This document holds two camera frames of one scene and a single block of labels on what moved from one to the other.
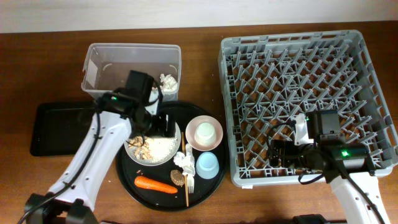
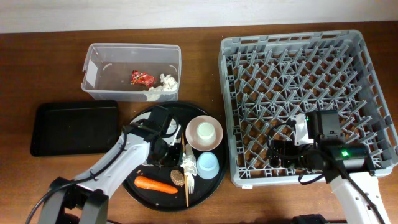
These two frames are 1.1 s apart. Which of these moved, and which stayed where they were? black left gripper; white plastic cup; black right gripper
Moved: black left gripper
Stayed: black right gripper; white plastic cup
